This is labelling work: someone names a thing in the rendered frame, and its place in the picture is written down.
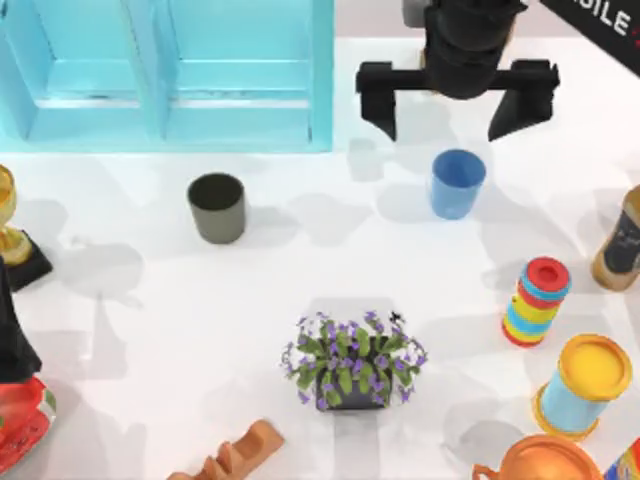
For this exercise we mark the blue cup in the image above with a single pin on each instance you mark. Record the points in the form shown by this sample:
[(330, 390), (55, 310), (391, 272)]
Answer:
[(456, 185)]

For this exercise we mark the tan bottle with black label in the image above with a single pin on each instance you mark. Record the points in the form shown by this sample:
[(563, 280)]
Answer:
[(617, 245)]

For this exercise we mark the olive grey cup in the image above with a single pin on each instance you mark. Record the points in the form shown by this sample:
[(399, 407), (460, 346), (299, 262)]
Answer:
[(217, 207)]

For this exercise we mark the stack of coloured rings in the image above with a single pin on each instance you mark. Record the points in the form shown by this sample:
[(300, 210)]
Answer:
[(535, 302)]

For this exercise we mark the light blue rack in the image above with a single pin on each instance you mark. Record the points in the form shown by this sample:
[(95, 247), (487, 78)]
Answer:
[(165, 75)]

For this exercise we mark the purple flower plant pot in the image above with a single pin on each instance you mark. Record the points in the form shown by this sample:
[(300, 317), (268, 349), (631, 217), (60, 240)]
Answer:
[(352, 365)]

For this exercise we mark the yellow and blue can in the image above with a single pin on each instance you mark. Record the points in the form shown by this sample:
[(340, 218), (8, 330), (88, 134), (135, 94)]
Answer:
[(582, 387)]

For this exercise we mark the copper trophy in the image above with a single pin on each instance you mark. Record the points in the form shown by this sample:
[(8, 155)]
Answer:
[(542, 460)]

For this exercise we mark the gold trophy with black base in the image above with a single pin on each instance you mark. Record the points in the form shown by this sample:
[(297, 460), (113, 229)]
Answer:
[(12, 235)]

